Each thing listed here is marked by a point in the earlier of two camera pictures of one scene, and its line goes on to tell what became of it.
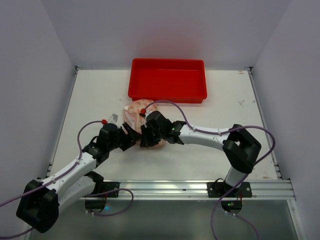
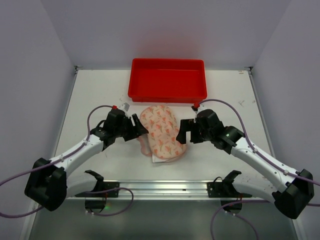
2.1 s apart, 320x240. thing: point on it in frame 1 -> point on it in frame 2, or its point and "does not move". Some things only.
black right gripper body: x=148 y=136 -> x=190 y=131
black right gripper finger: x=145 y=140 -> x=185 y=125
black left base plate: x=108 y=186 does not move
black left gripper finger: x=134 y=136 -> x=139 y=129
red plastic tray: x=182 y=81 does not move
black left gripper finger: x=121 y=131 -> x=126 y=121
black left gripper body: x=125 y=137 -> x=131 y=127
